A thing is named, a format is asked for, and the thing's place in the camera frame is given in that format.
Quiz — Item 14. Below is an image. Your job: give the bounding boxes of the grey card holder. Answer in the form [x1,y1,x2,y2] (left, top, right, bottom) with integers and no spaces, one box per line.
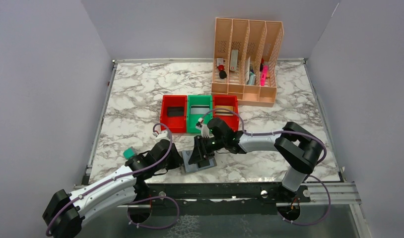
[181,150,217,174]

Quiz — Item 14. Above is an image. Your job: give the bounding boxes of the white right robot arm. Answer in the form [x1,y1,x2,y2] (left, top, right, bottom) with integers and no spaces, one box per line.
[184,118,326,193]

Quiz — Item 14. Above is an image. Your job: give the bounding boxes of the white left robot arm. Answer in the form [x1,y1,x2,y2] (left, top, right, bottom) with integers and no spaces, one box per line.
[42,138,182,238]

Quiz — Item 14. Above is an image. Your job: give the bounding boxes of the gold striped card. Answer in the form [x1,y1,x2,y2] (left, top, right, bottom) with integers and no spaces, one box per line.
[215,106,234,117]

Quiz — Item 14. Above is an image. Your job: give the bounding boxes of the silver striped card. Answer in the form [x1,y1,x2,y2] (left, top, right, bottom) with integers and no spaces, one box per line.
[190,105,210,115]

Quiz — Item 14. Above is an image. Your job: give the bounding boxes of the black card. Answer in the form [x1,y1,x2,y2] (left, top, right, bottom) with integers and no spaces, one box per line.
[167,107,185,118]

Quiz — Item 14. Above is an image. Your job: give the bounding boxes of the red plastic bin left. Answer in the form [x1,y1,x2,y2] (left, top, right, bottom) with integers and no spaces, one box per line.
[160,95,188,133]

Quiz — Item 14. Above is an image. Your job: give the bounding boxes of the red plastic bin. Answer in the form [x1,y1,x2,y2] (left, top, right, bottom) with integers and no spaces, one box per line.
[160,95,188,133]
[213,95,240,131]

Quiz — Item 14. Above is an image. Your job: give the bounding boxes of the teal eraser block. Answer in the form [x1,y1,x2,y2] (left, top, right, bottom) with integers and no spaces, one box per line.
[123,147,136,160]

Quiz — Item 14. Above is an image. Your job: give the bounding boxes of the red plastic bin right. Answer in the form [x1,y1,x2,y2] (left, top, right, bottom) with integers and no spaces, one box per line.
[213,95,240,131]

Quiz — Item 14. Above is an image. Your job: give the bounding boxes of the green plastic bin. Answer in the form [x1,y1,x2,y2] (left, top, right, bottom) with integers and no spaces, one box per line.
[186,95,214,135]

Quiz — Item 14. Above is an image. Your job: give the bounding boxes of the red black marker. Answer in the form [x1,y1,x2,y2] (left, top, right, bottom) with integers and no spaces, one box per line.
[217,64,227,79]

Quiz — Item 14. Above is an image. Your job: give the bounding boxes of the pink highlighter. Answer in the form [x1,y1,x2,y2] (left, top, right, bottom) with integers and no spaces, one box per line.
[260,64,269,86]

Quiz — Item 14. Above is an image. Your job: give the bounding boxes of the white red box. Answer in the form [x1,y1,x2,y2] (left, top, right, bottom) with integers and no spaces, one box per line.
[229,50,239,72]

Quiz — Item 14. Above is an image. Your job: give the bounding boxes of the peach desk organizer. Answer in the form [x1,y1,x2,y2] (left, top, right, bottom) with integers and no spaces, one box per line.
[211,17,284,107]

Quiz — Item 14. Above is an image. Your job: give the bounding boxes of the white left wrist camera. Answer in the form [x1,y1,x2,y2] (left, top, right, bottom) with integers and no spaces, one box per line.
[155,130,171,142]

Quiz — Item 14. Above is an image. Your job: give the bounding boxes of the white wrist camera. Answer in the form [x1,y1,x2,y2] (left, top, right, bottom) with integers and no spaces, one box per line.
[196,122,210,137]
[155,130,171,142]

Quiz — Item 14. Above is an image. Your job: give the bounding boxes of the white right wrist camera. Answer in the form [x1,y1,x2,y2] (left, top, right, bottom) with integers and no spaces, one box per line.
[196,122,210,137]

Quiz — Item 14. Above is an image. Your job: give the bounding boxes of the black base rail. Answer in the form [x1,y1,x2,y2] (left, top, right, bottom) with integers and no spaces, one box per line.
[125,182,311,217]

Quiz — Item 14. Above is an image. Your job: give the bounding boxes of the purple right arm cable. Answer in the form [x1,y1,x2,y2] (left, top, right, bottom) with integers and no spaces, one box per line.
[197,108,332,227]

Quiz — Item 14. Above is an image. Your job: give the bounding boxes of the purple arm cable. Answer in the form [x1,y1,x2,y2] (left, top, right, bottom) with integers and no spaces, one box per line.
[46,123,181,237]
[197,108,332,227]

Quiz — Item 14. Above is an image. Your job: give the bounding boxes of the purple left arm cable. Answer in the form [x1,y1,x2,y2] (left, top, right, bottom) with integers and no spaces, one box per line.
[46,123,181,237]

